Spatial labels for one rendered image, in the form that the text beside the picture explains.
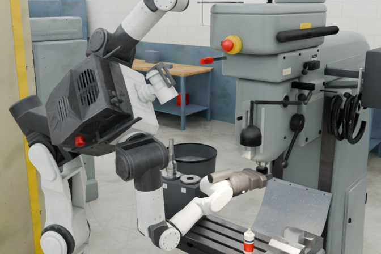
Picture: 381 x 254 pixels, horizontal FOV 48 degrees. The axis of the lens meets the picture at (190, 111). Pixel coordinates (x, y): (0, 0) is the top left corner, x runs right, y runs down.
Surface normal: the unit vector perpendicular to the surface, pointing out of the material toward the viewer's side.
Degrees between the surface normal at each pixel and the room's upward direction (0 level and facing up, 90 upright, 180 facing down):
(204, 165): 94
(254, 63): 90
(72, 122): 74
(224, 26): 90
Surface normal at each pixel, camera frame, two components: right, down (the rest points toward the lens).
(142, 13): -0.37, 0.17
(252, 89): -0.62, 0.19
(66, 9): 0.78, 0.15
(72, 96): -0.71, -0.10
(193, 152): -0.11, 0.18
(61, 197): -0.34, 0.61
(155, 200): 0.58, 0.18
